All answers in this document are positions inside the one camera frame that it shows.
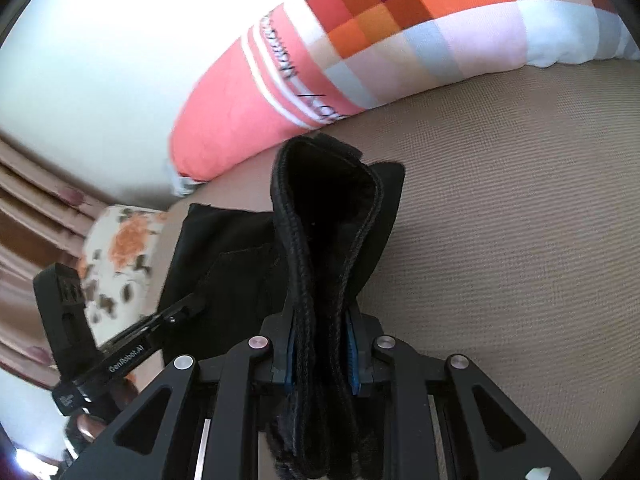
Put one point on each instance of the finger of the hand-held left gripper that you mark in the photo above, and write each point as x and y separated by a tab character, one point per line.
177	312

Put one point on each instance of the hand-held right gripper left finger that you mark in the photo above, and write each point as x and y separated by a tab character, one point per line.
235	385

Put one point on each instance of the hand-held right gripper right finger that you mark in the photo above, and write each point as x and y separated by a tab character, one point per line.
400	385

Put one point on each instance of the black pants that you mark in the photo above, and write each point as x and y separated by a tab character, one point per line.
325	240

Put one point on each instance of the person's left hand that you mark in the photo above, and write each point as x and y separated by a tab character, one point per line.
90	425

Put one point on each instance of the white orange floral cloth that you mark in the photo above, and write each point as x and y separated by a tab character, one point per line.
130	240

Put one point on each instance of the beige striped curtain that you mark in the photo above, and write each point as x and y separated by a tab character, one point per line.
30	200

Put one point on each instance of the pink checkered pillow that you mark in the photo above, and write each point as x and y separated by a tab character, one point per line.
225	125

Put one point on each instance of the beige woven bed mat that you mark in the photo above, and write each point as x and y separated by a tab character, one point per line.
500	210

